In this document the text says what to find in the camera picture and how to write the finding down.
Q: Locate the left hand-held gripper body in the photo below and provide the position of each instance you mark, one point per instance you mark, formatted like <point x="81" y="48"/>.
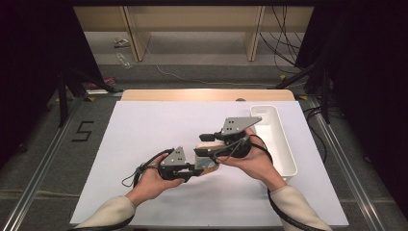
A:
<point x="174" y="158"/>

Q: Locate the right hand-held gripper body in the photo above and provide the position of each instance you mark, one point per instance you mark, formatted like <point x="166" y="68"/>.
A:
<point x="239" y="125"/>

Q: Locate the printed package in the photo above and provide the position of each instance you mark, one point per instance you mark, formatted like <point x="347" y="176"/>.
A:
<point x="208" y="145"/>

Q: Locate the white plastic bin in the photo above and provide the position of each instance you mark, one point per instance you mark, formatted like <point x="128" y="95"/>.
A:
<point x="276" y="128"/>

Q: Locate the person's left hand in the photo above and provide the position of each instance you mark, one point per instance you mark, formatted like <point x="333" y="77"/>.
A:
<point x="150" y="184"/>

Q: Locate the person's right hand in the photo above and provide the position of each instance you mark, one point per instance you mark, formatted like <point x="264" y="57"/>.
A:
<point x="256" y="160"/>

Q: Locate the yellow tape piece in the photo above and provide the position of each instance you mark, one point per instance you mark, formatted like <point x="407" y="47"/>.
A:
<point x="282" y="77"/>
<point x="303" y="97"/>
<point x="91" y="98"/>

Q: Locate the black metal stand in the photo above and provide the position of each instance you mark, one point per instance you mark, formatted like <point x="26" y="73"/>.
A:
<point x="62" y="96"/>
<point x="325" y="96"/>

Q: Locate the pink object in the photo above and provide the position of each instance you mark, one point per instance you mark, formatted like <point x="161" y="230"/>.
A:
<point x="109" y="81"/>

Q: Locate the white paper sheet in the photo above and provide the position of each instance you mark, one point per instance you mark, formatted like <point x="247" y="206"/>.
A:
<point x="96" y="91"/>

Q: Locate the clear plastic wrapper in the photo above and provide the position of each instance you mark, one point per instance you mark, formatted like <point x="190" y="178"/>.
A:
<point x="123" y="61"/>

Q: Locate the wooden shelf unit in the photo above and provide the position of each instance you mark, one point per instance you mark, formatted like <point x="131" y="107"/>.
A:
<point x="192" y="19"/>

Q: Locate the small white packet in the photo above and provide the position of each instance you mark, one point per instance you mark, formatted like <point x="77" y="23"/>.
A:
<point x="121" y="41"/>

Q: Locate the black curtain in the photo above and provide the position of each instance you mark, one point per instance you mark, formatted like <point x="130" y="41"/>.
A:
<point x="369" y="64"/>
<point x="32" y="64"/>

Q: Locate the aluminium floor rail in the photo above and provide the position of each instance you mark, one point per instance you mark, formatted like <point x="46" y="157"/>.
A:
<point x="35" y="183"/>
<point x="351" y="183"/>

